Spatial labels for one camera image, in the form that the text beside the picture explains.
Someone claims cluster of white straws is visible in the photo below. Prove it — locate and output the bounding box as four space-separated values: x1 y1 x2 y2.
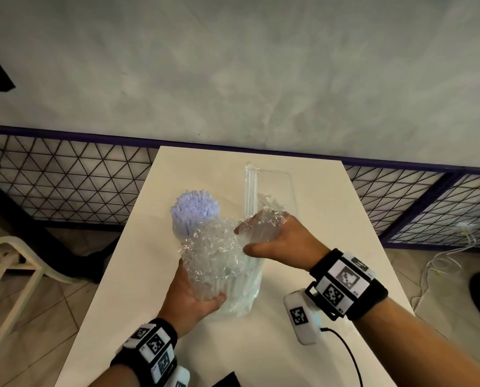
170 189 221 242

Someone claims person's left hand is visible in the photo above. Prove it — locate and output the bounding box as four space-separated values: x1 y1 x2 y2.
157 260 228 339

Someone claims black camera cable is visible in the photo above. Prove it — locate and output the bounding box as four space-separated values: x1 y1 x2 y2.
320 327 363 387

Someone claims purple framed wire mesh fence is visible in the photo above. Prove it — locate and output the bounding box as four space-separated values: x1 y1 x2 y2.
0 124 480 254

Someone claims person's left forearm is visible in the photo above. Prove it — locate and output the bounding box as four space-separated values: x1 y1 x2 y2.
86 362 136 387

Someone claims clear acrylic sign stand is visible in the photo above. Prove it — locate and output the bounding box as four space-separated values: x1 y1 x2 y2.
244 162 299 222

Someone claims person's right hand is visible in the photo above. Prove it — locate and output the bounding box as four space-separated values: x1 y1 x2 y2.
233 211 331 273

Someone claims handful of clear straws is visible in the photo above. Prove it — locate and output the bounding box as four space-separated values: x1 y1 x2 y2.
239 193 291 246

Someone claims white plastic chair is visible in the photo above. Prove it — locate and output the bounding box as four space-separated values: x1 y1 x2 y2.
0 236 81 366

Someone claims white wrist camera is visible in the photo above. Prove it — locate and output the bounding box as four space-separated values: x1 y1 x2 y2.
171 365 191 387
283 290 325 346

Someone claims person's right forearm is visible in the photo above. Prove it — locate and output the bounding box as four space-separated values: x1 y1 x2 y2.
346 298 480 387

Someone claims thin white cable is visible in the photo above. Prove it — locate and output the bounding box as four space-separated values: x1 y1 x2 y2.
411 223 477 311

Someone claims dark wooden post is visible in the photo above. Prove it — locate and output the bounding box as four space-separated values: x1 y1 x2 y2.
0 173 120 283

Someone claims black flat object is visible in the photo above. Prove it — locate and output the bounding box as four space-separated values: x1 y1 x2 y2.
211 371 240 387

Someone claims pack of straws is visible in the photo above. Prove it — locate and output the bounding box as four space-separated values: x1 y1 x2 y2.
179 215 264 321

